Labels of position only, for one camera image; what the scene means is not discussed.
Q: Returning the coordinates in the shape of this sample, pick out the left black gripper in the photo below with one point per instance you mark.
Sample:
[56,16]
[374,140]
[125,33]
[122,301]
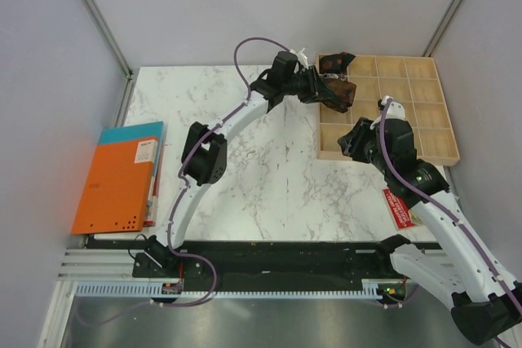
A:
[315,92]

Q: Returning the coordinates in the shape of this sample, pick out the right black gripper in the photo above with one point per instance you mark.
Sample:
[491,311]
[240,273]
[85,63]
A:
[352,141]

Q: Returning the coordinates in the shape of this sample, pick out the brown red patterned tie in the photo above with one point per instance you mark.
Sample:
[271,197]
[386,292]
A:
[338,94]

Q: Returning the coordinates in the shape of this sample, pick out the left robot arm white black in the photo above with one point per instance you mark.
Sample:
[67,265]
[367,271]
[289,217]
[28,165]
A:
[205,154]

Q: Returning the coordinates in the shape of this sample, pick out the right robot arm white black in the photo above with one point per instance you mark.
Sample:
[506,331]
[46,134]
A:
[484,299]

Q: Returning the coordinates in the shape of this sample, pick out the rolled dark tie in tray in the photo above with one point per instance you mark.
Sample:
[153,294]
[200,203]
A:
[335,63]

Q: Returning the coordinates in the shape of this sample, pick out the rolled colourful tie in tray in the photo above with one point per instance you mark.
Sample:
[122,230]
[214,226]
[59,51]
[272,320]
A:
[335,76]

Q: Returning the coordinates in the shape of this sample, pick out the wooden compartment tray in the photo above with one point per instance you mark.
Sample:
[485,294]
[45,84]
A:
[412,81]

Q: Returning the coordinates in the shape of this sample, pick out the red treehouse book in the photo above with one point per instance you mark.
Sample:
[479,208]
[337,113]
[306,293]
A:
[402,217]

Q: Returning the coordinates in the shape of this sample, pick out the teal folder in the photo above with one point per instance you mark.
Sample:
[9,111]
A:
[155,129]

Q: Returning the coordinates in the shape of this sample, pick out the orange folder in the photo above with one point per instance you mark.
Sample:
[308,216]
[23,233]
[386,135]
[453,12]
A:
[115,195]

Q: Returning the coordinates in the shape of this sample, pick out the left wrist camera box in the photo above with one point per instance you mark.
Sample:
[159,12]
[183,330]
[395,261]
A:
[283,65]

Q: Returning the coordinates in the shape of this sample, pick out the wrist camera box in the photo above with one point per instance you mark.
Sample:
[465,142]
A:
[389,108]
[283,65]

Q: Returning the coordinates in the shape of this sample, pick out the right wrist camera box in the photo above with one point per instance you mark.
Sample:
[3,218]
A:
[389,108]

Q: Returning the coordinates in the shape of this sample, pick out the white slotted cable duct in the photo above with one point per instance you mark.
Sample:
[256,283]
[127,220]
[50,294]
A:
[159,290]

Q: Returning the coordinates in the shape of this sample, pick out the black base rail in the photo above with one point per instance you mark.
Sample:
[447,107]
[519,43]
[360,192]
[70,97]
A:
[230,265]

